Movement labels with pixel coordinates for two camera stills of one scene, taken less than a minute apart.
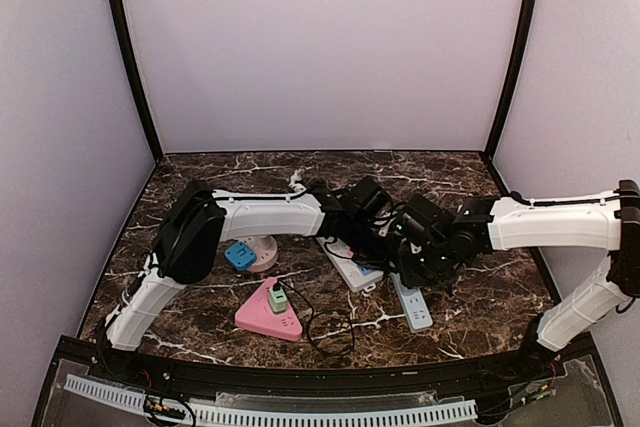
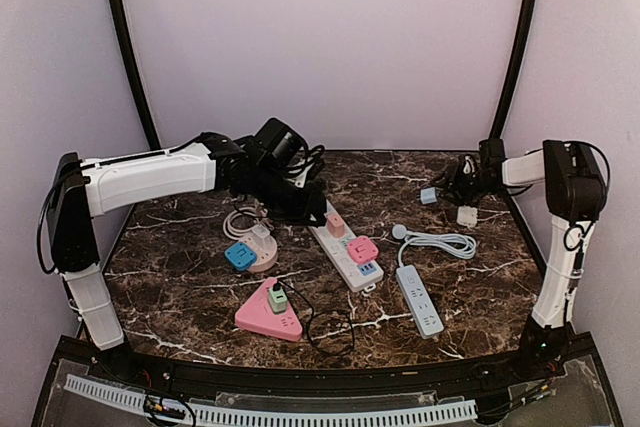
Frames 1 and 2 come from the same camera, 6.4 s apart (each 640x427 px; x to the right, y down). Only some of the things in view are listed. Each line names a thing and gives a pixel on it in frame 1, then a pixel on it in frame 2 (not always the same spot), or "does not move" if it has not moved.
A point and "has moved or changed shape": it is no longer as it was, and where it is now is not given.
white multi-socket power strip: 341,255 does not move
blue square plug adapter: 241,256 does not move
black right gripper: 411,278 → 453,176
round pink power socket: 266,252 does not move
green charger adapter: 278,300 does not move
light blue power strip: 416,310 has moved or changed shape
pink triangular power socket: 256,315 does not move
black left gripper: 387,255 → 308,206
